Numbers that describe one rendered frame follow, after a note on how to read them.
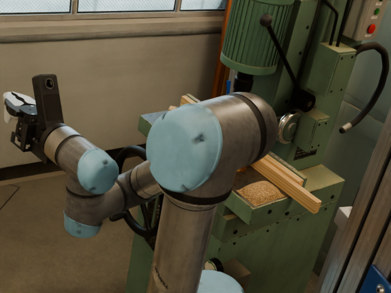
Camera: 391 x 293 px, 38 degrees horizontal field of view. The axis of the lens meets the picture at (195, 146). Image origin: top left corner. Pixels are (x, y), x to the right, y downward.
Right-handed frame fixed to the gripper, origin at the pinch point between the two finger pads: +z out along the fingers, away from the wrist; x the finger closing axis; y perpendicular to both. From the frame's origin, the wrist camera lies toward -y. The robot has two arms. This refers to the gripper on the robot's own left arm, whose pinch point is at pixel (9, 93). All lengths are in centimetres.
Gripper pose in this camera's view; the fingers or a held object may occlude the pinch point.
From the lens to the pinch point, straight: 131.7
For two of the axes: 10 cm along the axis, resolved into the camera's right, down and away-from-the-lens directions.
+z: -6.9, -4.4, 5.7
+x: 6.7, -1.0, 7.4
